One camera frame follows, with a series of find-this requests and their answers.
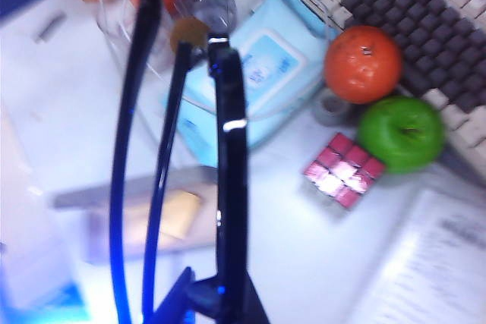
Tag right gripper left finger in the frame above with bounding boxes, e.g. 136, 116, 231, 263
144, 266, 213, 324

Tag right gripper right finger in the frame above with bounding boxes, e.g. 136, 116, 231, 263
212, 259, 271, 324

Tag grey glasses case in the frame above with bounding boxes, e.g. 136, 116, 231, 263
52, 166, 221, 266

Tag black framed glasses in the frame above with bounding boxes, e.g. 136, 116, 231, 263
109, 0, 250, 324

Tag yellow lens cloth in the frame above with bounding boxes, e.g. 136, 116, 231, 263
157, 190, 203, 244

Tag rubik's cube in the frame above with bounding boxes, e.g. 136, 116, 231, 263
301, 132, 387, 212

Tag green apple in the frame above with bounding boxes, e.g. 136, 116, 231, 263
358, 96, 446, 176

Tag light blue wipes pack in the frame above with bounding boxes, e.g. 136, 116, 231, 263
161, 0, 342, 168

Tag orange fruit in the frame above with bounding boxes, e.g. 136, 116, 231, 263
323, 24, 404, 105

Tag brown round fruit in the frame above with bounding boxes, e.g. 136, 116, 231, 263
169, 17, 210, 54

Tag clear plastic container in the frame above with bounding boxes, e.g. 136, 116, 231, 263
93, 0, 238, 74

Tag white grey keyboard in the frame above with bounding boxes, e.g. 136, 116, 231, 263
306, 0, 486, 162

